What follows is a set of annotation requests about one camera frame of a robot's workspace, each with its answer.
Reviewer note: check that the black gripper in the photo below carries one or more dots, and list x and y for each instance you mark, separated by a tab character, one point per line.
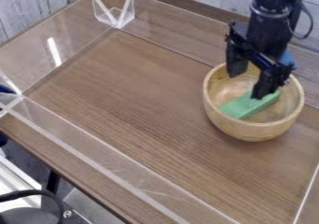
260	41

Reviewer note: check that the green rectangular block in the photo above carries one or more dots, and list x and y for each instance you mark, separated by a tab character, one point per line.
244	106

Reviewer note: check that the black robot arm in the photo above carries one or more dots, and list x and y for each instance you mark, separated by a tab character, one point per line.
305	23

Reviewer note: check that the light wooden bowl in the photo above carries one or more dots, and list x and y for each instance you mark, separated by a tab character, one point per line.
269	123

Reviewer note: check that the black table leg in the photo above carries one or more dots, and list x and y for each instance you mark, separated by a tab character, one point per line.
53	182

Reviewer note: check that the clear acrylic barrier wall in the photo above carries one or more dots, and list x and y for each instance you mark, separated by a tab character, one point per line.
108	107

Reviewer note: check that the clear acrylic corner bracket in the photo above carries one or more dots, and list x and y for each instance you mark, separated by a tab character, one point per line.
116	17

